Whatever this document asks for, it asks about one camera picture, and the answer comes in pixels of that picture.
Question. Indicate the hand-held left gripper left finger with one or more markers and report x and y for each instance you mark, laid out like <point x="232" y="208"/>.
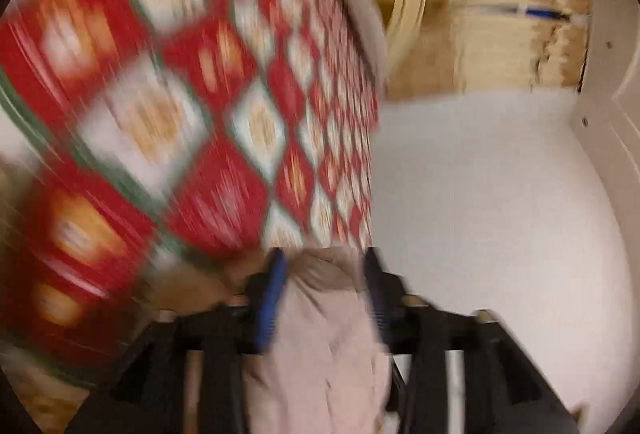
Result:
<point x="272" y="299"/>

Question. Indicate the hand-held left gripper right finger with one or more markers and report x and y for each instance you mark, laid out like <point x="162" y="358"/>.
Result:
<point x="376" y="299"/>

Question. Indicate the beige puffer jacket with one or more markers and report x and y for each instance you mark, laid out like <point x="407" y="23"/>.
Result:
<point x="315" y="354"/>

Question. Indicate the red patchwork printed bedspread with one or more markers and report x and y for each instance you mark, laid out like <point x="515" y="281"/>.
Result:
<point x="210" y="194"/>

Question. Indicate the striped pillow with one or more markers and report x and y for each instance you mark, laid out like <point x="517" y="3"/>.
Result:
<point x="367" y="34"/>

